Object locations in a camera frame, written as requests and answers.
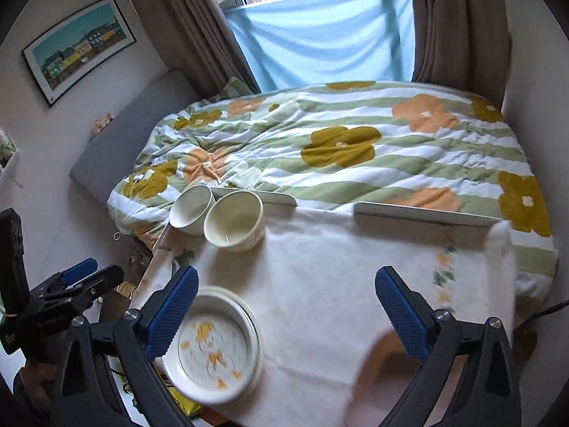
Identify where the duck pattern white plate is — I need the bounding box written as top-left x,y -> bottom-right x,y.
161,293 -> 263,406

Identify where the white bowl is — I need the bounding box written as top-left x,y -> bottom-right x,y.
169,184 -> 214,236

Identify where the cream bowl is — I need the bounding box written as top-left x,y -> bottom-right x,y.
203,191 -> 265,253

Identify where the person's left hand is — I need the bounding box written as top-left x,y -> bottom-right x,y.
12,360 -> 57,411

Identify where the grey headboard cushion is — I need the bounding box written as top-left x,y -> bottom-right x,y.
69,70 -> 200,205

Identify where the small plush toy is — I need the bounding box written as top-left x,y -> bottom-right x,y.
91,113 -> 114,139

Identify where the white floral tablecloth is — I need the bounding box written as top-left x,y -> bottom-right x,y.
133,205 -> 516,426

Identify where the framed landscape picture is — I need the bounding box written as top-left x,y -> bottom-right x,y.
22,0 -> 136,106

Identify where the floral striped quilt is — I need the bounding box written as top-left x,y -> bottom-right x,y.
106,78 -> 557,321

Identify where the left brown curtain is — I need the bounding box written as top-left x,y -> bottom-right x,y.
131,0 -> 260,97

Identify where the brown curtain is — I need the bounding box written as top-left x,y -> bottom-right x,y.
412,0 -> 511,106
131,0 -> 260,97

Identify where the right brown curtain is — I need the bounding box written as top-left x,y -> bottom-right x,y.
412,0 -> 511,106

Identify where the light blue cloth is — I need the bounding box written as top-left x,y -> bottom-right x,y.
225,0 -> 415,91

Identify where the black cable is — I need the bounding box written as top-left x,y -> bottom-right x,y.
528,299 -> 569,321

